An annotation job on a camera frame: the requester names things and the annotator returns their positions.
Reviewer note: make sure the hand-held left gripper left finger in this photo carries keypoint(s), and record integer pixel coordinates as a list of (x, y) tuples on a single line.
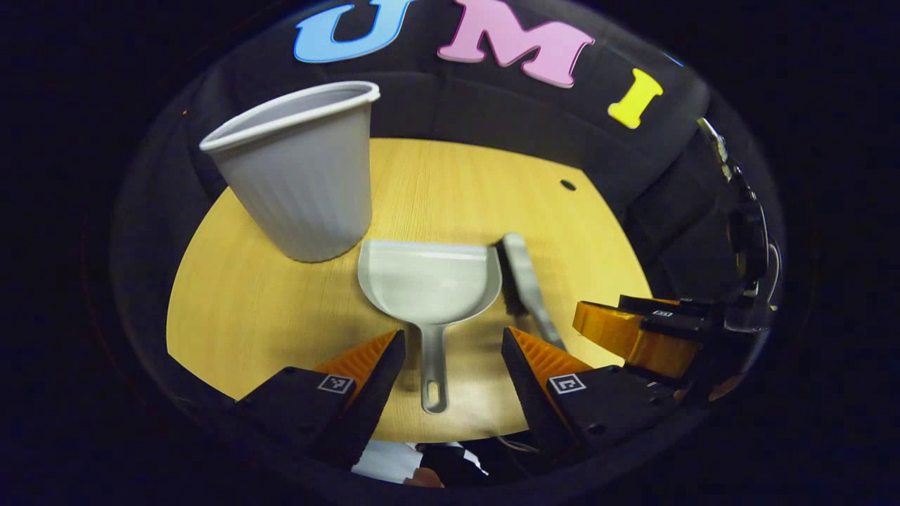
[(373, 400)]

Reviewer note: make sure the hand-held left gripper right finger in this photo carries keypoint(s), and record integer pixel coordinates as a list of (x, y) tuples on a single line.
[(531, 393)]

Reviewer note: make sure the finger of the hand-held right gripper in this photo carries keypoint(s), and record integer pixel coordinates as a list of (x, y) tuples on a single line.
[(654, 348), (668, 309)]

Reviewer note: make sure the small grey broom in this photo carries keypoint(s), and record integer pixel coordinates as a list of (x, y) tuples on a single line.
[(524, 274)]

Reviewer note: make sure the grey plastic dustpan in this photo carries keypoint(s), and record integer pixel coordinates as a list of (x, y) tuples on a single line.
[(429, 281)]

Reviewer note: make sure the grey plastic garbage bin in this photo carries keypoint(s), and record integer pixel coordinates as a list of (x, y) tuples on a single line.
[(302, 183)]

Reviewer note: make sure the wooden desktop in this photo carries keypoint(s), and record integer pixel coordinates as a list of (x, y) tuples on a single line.
[(246, 316)]

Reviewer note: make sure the person's dark and white clothing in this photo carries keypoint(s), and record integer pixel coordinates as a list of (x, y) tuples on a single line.
[(383, 460)]

